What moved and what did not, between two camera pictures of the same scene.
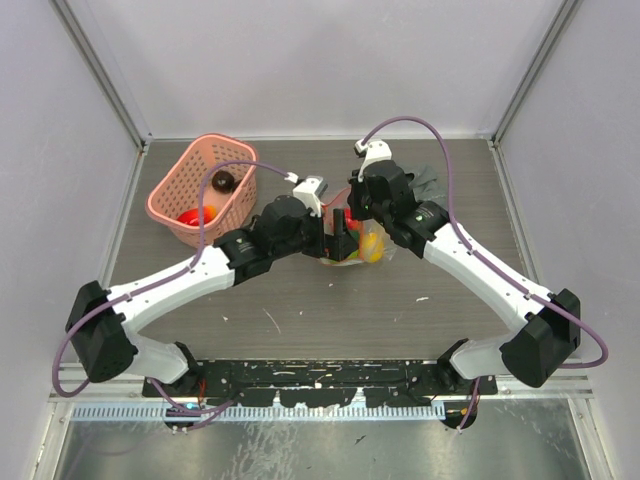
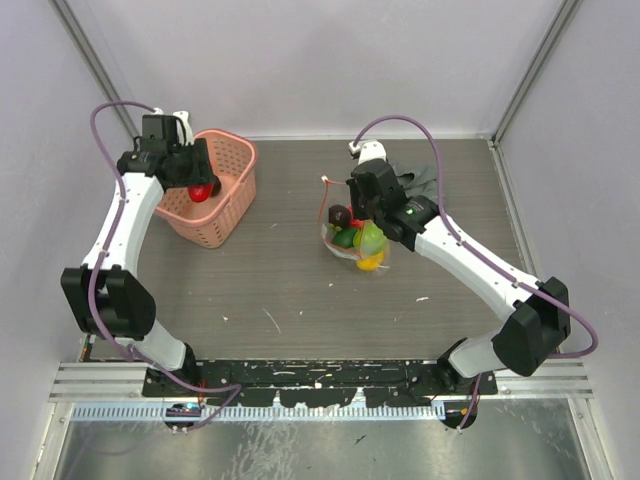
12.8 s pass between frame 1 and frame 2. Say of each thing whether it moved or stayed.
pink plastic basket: stayed
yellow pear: moved
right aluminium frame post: stayed
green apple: moved
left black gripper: moved
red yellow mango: moved
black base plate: stayed
